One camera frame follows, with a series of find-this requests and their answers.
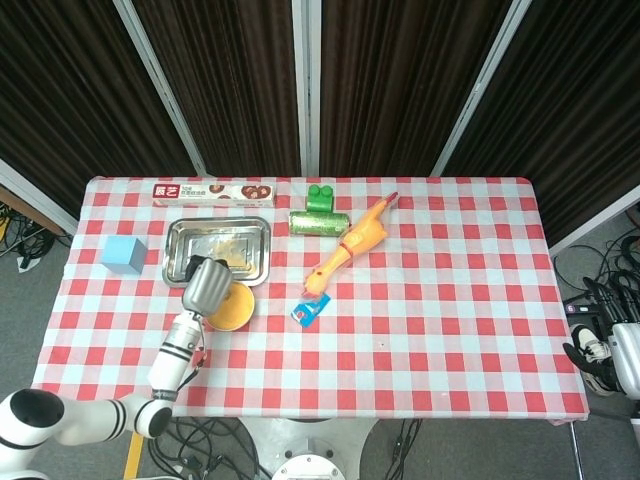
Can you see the beige bowl of yellow powder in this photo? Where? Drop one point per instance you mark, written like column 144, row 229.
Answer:
column 235, row 310

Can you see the green toy building brick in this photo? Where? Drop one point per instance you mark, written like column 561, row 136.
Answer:
column 320, row 199

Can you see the black white sneaker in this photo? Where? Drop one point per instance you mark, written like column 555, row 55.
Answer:
column 592, row 352

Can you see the dark fabric partition panel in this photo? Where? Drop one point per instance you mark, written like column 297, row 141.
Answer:
column 395, row 85
column 565, row 100
column 65, row 90
column 230, row 85

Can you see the green drink can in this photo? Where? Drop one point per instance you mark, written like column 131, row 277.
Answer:
column 317, row 223

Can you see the small blue packet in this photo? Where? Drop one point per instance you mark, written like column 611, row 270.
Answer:
column 311, row 310

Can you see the light blue cube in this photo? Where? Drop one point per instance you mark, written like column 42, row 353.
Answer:
column 120, row 255

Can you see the rectangular stainless steel tray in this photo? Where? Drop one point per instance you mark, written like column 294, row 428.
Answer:
column 220, row 240

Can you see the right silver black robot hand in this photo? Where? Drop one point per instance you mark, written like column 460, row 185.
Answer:
column 627, row 360

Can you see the red white checkered tablecloth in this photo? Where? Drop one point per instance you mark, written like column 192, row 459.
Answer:
column 425, row 325

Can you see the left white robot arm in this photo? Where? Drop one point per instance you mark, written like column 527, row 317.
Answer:
column 170, row 360

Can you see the yellow rubber chicken toy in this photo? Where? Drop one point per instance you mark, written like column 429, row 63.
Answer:
column 362, row 235

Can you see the black power strip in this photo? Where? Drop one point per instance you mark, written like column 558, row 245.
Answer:
column 580, row 307

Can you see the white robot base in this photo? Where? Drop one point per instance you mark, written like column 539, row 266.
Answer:
column 305, row 445

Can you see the long white red wrap box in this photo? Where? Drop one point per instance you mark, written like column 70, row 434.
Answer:
column 210, row 195

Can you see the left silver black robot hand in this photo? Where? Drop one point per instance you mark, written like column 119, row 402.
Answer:
column 207, row 290

